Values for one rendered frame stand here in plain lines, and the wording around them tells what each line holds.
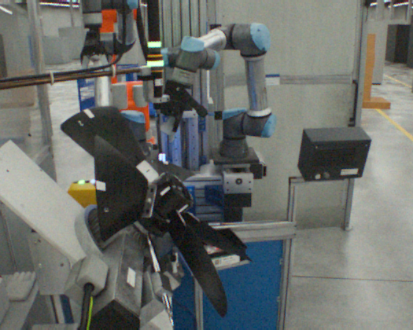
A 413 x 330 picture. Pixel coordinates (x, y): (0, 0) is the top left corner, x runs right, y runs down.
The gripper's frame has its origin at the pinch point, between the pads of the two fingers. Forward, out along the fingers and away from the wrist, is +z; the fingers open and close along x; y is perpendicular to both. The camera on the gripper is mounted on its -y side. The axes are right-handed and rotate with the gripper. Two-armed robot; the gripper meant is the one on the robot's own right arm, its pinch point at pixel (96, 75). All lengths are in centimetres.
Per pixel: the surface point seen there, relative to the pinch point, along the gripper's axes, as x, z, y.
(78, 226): -2, 33, -65
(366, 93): -467, 118, 656
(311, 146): -82, 27, -21
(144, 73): -22, -5, -54
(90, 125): -5, 9, -51
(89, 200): 4.3, 45.5, -19.4
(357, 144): -102, 27, -22
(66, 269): 3, 45, -69
